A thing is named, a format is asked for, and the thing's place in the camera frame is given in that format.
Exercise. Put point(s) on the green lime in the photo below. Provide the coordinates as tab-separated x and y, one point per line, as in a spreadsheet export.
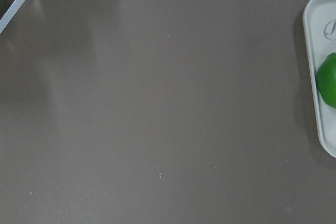
326	80

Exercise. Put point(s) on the cream rabbit tray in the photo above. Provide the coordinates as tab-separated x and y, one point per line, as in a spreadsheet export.
319	32

